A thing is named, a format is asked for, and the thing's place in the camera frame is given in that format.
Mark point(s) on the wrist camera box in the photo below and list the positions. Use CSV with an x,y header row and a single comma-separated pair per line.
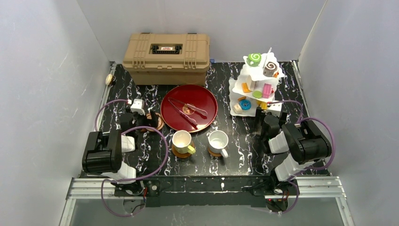
x,y
137,106
275,109

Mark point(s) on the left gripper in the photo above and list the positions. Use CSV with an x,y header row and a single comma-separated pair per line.
x,y
145,116

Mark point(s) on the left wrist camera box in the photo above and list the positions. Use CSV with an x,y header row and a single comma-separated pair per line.
x,y
137,106

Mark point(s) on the white grey mug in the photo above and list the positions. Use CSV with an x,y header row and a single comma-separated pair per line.
x,y
217,142

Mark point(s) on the yellow toy cake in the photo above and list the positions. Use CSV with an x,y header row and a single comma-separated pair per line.
x,y
263,105

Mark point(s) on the tan plastic toolbox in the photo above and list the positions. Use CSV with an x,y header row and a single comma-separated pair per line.
x,y
168,59

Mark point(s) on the green swirl roll cake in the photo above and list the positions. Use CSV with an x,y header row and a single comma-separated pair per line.
x,y
254,59

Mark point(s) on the brown swirl roll cake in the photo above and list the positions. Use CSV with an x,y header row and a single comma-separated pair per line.
x,y
270,69

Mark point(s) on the orange round toy biscuit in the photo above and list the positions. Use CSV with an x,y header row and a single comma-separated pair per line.
x,y
242,98

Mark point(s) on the green toy macaron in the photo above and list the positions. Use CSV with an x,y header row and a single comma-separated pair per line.
x,y
257,94

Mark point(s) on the wooden coaster stack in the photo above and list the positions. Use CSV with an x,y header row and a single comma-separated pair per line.
x,y
154,120

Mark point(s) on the blue toy donut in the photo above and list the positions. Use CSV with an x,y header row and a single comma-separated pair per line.
x,y
245,104

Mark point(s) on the red round tray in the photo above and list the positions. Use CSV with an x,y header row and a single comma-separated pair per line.
x,y
196,95

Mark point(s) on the white tiered cake stand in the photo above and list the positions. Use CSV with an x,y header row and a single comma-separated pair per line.
x,y
256,86

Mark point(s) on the orange toy cake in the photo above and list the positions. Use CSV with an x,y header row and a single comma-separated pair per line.
x,y
245,88

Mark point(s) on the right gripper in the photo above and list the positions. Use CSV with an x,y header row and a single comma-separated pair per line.
x,y
265,117

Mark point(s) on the yellow green mug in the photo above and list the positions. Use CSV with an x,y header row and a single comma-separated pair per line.
x,y
181,138

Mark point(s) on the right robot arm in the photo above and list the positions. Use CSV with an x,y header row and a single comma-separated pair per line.
x,y
304,143

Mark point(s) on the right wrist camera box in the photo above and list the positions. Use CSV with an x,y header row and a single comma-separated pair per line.
x,y
275,109

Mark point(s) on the pink toy cake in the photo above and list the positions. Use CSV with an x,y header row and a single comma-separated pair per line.
x,y
267,90

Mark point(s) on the white round toy mochi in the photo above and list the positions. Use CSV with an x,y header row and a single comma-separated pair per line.
x,y
237,108

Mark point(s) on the pink handled metal tongs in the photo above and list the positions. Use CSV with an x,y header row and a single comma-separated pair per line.
x,y
186,110

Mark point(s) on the white toy cake slice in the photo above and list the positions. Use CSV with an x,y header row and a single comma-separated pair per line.
x,y
251,83

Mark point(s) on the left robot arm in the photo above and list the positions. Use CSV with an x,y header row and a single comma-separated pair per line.
x,y
103,150

